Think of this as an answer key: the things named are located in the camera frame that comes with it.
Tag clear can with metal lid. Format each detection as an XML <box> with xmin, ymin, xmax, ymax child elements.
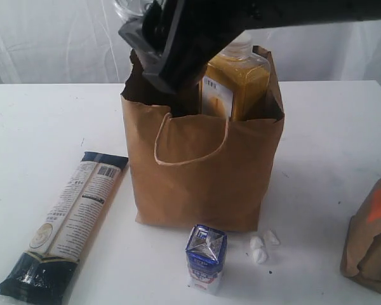
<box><xmin>114</xmin><ymin>0</ymin><xmax>152</xmax><ymax>22</ymax></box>

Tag blue white milk carton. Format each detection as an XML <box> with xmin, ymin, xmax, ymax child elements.
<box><xmin>185</xmin><ymin>224</ymin><xmax>227</xmax><ymax>294</ymax></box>

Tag white curtain backdrop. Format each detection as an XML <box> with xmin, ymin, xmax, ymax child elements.
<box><xmin>0</xmin><ymin>1</ymin><xmax>381</xmax><ymax>85</ymax></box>

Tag brown pouch with orange label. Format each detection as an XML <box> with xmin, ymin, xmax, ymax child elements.
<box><xmin>340</xmin><ymin>178</ymin><xmax>381</xmax><ymax>294</ymax></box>

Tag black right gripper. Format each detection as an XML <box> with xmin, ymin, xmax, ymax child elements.
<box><xmin>118</xmin><ymin>1</ymin><xmax>272</xmax><ymax>93</ymax></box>

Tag yellow millet plastic bottle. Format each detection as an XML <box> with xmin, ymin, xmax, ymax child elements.
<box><xmin>199</xmin><ymin>32</ymin><xmax>271</xmax><ymax>121</ymax></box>

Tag large brown paper bag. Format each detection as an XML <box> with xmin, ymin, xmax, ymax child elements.
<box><xmin>121</xmin><ymin>53</ymin><xmax>284</xmax><ymax>232</ymax></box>

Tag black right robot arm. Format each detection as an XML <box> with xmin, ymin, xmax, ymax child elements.
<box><xmin>142</xmin><ymin>1</ymin><xmax>381</xmax><ymax>93</ymax></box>

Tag long noodle package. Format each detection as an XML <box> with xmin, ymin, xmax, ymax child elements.
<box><xmin>0</xmin><ymin>151</ymin><xmax>128</xmax><ymax>304</ymax></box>

